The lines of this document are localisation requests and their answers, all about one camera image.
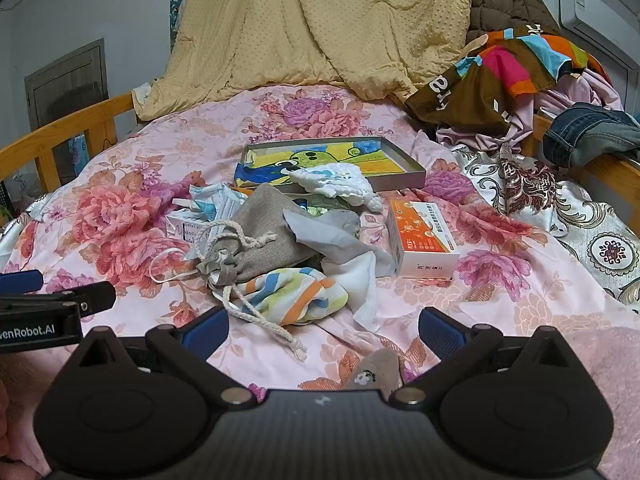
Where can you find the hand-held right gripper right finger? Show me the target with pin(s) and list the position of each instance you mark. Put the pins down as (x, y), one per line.
(441, 331)

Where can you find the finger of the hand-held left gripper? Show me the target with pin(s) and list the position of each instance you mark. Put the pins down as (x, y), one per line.
(20, 281)
(92, 297)

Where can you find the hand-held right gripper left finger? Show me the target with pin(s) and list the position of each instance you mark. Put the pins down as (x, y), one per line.
(207, 330)

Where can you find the striped colourful cloth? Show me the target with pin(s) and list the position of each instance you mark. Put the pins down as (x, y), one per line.
(295, 295)

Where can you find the grey cloth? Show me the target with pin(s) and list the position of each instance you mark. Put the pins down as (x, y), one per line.
(320, 232)

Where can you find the shallow grey cartoon-print box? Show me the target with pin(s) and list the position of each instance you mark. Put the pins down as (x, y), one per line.
(395, 172)

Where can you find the beige patterned sock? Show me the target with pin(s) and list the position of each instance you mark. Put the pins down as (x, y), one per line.
(372, 367)

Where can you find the small white carton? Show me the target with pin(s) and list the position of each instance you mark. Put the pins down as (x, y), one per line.
(187, 230)

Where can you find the orange and white carton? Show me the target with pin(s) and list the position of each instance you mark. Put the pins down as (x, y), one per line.
(420, 230)

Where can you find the blue white mask packet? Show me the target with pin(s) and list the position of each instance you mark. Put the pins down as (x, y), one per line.
(220, 202)

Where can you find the bag of green paper stars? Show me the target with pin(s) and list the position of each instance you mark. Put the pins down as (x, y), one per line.
(350, 227)

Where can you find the pink fleece clothing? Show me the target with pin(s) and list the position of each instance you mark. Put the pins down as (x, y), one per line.
(605, 400)

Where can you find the gold patterned brocade cloth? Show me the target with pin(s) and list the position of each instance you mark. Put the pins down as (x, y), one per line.
(590, 230)

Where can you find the white quilted cloth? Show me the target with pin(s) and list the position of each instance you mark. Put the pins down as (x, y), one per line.
(335, 182)

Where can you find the grey cabinet door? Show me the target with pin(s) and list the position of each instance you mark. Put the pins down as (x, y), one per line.
(65, 90)

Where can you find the brown multicoloured cloth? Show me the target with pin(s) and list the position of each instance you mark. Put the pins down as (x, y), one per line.
(470, 90)

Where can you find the blue jeans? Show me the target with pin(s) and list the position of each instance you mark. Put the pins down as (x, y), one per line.
(585, 132)

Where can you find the pale pink cloth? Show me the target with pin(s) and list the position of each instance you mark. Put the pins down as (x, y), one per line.
(585, 90)

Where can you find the teal patterned cloth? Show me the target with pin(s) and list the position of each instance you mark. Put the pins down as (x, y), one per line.
(176, 15)

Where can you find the yellow dotted blanket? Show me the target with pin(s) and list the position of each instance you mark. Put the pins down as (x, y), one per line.
(310, 25)

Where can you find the brown quilted jacket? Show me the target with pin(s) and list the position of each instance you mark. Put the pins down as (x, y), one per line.
(500, 0)

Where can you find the white air conditioner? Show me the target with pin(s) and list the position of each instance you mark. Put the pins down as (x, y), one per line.
(600, 10)

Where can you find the wooden bed frame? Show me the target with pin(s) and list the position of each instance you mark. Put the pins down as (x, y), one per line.
(50, 130)

